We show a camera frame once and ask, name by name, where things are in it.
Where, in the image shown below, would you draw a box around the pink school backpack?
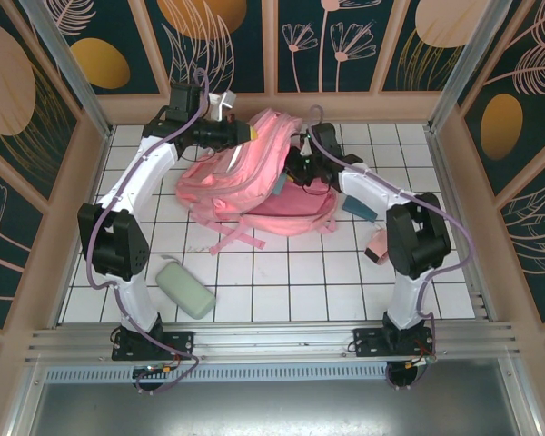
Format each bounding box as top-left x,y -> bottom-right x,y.
175,107 -> 338,256

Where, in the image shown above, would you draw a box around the small teal notebook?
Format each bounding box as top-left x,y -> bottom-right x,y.
342,194 -> 379,223

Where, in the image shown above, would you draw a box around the pink sticky note block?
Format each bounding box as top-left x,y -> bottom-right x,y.
363,228 -> 391,267

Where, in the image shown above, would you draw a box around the green pencil case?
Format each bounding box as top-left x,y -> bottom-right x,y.
156,254 -> 217,320

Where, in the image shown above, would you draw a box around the grey metal base sheet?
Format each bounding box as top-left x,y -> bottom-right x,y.
26,381 -> 540,436

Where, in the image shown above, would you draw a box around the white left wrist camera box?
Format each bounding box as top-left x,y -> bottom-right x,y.
207,90 -> 240,123

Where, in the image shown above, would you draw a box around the wall panel three flowers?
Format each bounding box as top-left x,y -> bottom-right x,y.
275,0 -> 403,95

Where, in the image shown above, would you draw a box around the wall panel orange disc feathers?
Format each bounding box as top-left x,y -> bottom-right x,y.
143,0 -> 273,95

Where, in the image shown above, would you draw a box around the wall panel with yellow oval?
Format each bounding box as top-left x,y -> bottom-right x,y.
40,0 -> 172,97

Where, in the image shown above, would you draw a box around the aluminium frame post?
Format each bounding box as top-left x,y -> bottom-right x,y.
20,0 -> 115,140
426,0 -> 527,136

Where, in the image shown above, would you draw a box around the aluminium side rail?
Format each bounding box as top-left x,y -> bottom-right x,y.
424,126 -> 499,324

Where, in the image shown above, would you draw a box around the wall panel cream disc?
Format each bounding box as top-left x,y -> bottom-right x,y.
380,0 -> 500,94

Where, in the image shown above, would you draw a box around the wall panel oval and leaves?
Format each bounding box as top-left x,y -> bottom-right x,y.
456,0 -> 545,199

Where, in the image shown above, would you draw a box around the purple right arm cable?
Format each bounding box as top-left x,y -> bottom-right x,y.
307,104 -> 477,364

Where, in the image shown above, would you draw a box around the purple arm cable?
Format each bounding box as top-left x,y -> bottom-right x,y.
84,67 -> 210,397
307,104 -> 477,364

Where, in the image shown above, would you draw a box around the wall panel large peach disc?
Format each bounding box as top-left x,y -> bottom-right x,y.
0,0 -> 84,203

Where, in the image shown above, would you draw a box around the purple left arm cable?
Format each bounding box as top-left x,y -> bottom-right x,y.
84,67 -> 210,397

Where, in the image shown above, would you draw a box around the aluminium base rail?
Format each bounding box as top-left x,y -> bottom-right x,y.
25,320 -> 523,364

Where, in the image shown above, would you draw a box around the wall panel single flower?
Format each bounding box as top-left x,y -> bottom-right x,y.
0,138 -> 52,331

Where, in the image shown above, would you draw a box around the wall panel pink leaf outlines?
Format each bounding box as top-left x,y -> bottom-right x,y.
497,149 -> 545,326

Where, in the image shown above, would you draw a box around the grey slotted cable duct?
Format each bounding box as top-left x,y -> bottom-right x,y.
43,366 -> 394,385

